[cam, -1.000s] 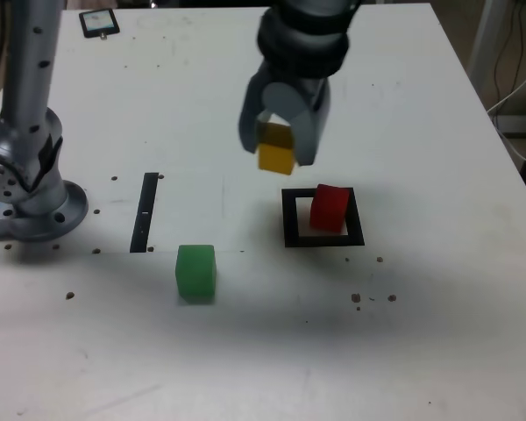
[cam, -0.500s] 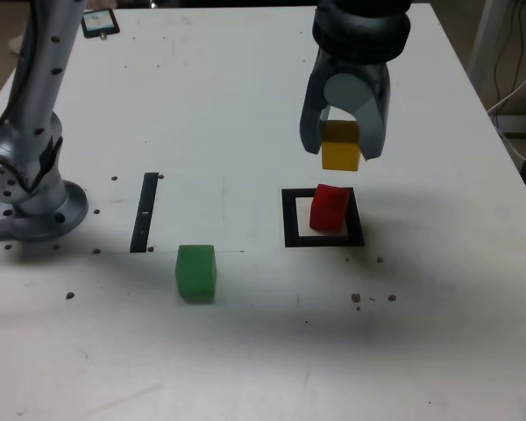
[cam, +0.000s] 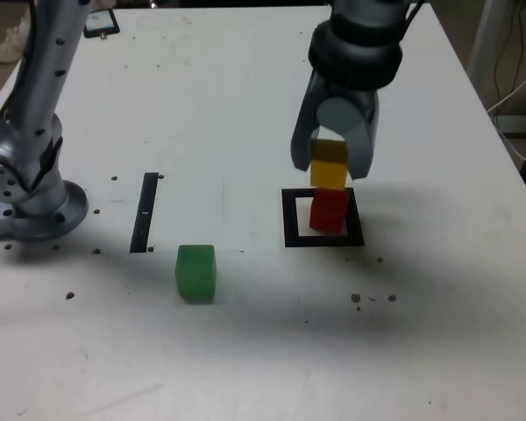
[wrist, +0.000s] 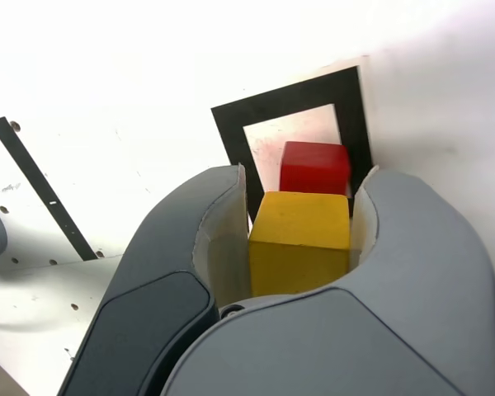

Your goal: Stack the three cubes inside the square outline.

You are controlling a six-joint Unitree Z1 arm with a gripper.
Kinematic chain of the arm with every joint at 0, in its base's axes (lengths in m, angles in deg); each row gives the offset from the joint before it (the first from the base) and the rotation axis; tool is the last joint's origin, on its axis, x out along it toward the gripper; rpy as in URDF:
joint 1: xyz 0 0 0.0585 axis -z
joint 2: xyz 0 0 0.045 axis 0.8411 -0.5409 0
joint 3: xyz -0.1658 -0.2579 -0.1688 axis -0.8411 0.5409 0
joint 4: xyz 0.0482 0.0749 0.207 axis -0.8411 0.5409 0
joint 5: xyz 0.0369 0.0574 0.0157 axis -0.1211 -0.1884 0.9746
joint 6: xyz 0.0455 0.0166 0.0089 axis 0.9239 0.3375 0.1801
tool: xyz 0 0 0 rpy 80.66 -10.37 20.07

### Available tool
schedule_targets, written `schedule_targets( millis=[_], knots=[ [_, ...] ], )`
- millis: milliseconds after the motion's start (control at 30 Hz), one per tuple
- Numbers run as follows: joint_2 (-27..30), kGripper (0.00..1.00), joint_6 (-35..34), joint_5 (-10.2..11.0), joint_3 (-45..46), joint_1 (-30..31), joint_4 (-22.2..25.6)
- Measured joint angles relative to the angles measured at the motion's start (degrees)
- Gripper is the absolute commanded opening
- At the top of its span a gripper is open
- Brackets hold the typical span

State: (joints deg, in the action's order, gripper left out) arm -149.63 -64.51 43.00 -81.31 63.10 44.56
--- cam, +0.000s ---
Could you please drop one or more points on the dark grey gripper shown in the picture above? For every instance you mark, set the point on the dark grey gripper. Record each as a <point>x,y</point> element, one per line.
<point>355,95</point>

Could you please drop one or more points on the yellow cube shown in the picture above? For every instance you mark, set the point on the yellow cube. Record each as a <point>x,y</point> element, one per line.
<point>329,169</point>

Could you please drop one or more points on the red cube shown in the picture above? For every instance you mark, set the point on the red cube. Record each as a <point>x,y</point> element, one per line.
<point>329,212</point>

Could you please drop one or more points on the green cube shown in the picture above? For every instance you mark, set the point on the green cube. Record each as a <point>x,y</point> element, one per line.
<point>196,274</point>

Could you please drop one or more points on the black tape square outline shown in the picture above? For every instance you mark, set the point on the black tape square outline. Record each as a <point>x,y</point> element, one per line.
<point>289,219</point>

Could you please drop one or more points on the black tape strip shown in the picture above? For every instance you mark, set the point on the black tape strip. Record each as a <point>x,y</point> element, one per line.
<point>144,215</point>

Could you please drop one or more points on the black smartphone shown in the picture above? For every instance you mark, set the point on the black smartphone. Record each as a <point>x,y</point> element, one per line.
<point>101,22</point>

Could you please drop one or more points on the white shoe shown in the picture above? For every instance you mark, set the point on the white shoe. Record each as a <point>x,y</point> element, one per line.
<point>9,44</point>

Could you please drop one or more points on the white metal post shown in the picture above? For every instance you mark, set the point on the white metal post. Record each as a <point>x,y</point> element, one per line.
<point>486,44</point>

